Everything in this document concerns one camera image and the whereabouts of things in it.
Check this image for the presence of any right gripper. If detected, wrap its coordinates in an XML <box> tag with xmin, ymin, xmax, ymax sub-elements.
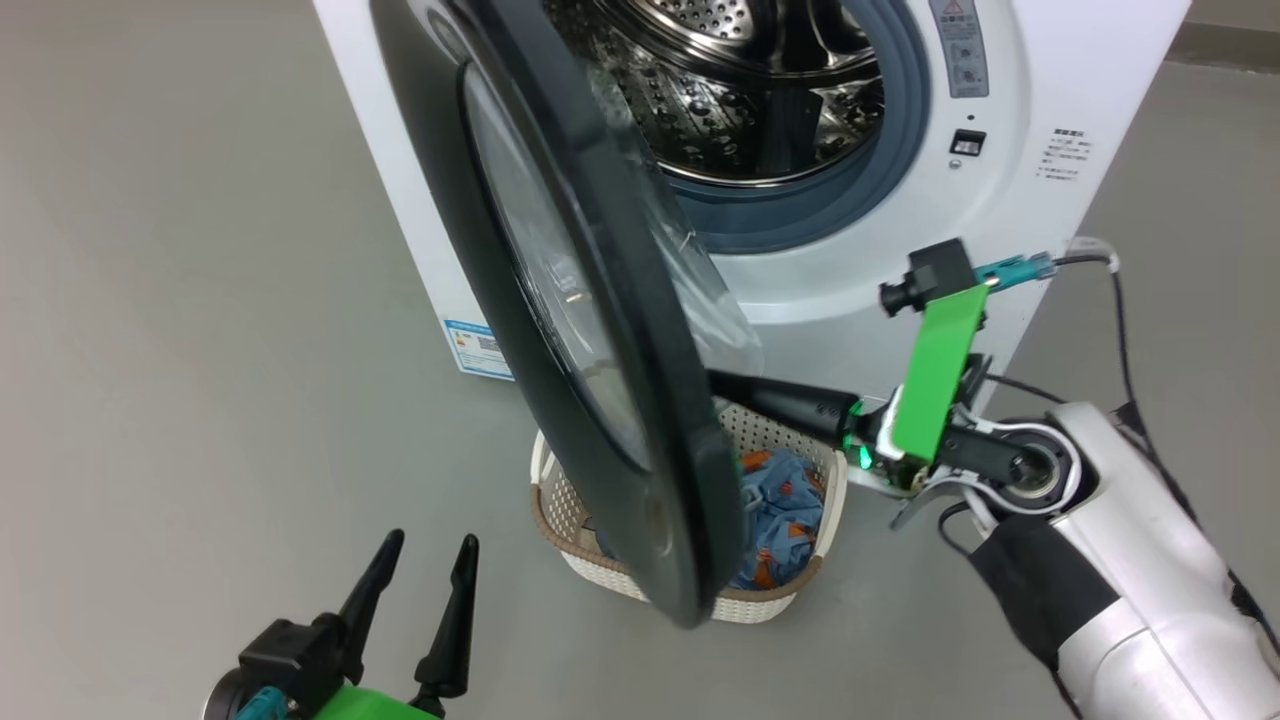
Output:
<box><xmin>707</xmin><ymin>369</ymin><xmax>1011</xmax><ymax>528</ymax></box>

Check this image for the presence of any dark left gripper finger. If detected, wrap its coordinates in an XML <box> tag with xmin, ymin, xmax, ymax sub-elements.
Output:
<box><xmin>338</xmin><ymin>529</ymin><xmax>405</xmax><ymax>658</ymax></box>
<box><xmin>412</xmin><ymin>534</ymin><xmax>480</xmax><ymax>717</ymax></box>

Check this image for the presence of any blue garment with orange print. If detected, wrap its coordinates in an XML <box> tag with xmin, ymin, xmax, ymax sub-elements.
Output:
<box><xmin>595</xmin><ymin>447</ymin><xmax>829</xmax><ymax>592</ymax></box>

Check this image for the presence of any black round glass washer door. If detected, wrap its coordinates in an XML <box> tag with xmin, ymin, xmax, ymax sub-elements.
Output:
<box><xmin>370</xmin><ymin>0</ymin><xmax>767</xmax><ymax>630</ymax></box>

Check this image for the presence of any cream perforated laundry basket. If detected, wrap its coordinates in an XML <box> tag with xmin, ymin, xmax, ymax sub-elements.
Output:
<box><xmin>530</xmin><ymin>400</ymin><xmax>850</xmax><ymax>626</ymax></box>

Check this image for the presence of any white front-load washing machine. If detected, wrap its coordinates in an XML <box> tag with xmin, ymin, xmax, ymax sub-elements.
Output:
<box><xmin>312</xmin><ymin>0</ymin><xmax>1193</xmax><ymax>403</ymax></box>

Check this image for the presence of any blue white energy label sticker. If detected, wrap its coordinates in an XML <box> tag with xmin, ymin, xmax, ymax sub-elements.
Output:
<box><xmin>442</xmin><ymin>319</ymin><xmax>515</xmax><ymax>382</ymax></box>

